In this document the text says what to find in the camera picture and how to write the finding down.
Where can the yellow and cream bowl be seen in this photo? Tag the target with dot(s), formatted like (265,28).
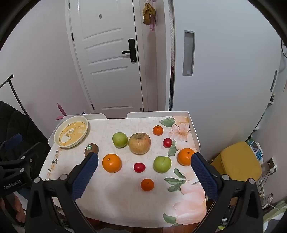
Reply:
(71,134)

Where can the black chair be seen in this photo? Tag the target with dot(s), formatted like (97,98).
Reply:
(22,130)

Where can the red cherry tomato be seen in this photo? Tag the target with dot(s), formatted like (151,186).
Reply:
(167,143)
(139,167)

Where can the white folding table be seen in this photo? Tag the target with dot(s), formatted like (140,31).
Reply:
(194,134)

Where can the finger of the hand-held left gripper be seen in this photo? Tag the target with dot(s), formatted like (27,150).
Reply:
(13,140)

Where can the green apple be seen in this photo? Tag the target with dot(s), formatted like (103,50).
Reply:
(120,139)
(162,164)

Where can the yellow stool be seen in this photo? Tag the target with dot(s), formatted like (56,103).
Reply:
(237,161)

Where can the brown kiwi with green sticker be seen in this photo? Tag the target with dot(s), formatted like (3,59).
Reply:
(90,149)

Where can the yellow hanging cloth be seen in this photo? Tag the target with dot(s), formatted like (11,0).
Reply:
(148,13)

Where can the floral tablecloth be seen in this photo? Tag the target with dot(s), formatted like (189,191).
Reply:
(125,201)

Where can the large orange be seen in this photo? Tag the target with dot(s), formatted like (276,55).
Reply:
(112,163)
(185,156)

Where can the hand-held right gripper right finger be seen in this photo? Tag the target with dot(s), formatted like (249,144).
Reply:
(205,177)

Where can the wall power outlet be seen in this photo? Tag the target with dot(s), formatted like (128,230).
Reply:
(271,165)

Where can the black metal stand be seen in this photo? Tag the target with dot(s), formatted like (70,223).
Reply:
(13,89)

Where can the large yellow-red apple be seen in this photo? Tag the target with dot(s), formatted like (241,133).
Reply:
(139,143)

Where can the small tangerine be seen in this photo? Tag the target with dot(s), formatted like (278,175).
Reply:
(157,130)
(147,184)

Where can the white panel door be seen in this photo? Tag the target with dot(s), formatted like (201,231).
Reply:
(107,67)

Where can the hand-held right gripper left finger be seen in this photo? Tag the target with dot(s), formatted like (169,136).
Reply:
(85,177)

